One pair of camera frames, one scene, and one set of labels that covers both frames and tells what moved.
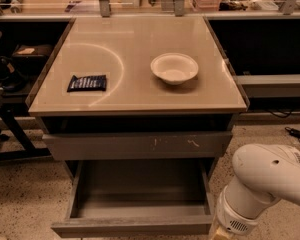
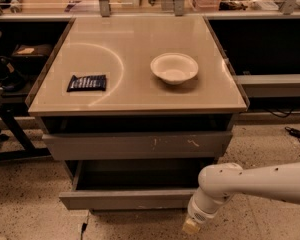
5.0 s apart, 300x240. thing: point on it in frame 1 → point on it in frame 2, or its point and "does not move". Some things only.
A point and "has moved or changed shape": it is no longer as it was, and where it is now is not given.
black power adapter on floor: x=296 y=133 does not move
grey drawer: x=137 y=199 has moved or changed shape
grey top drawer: x=95 y=146 does not move
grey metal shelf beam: x=282 y=85 does not move
